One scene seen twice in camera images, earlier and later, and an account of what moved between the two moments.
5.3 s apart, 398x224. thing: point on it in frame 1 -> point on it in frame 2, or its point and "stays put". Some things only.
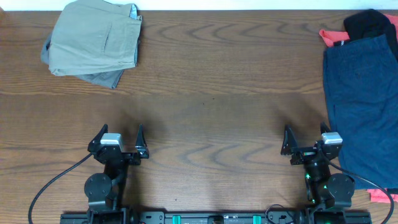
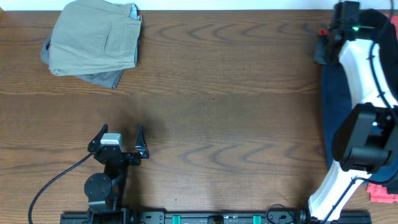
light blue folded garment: x=133 y=13 stays put
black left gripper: x=123 y=154 stays put
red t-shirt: x=330 y=37 stays put
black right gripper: x=290 y=147 -> x=318 y=56
